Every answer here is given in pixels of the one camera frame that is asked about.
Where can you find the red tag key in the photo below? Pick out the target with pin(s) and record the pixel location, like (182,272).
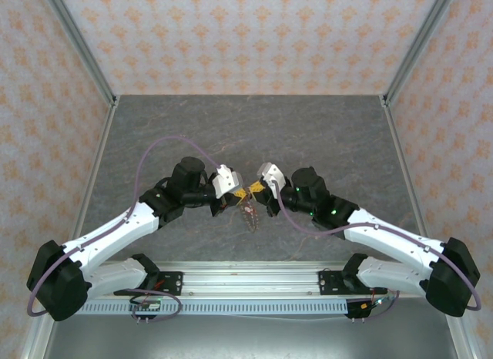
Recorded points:
(249,210)

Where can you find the silver keyring with many keys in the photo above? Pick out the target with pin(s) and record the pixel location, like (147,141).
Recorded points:
(251,222)

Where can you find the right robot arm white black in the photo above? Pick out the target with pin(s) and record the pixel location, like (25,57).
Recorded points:
(385,239)

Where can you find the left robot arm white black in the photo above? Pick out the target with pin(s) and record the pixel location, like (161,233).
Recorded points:
(123,230)

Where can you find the black mounting plate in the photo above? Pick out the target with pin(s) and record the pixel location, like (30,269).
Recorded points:
(175,284)
(327,284)

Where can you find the grey metal panel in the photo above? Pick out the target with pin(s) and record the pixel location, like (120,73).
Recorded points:
(250,339)

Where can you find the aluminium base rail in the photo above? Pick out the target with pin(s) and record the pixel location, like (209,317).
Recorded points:
(250,282)

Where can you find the aluminium table edge rail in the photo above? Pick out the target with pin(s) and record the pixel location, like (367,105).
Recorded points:
(403,162)
(92,182)

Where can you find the aluminium frame post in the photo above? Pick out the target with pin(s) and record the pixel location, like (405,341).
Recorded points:
(86,51)
(413,51)

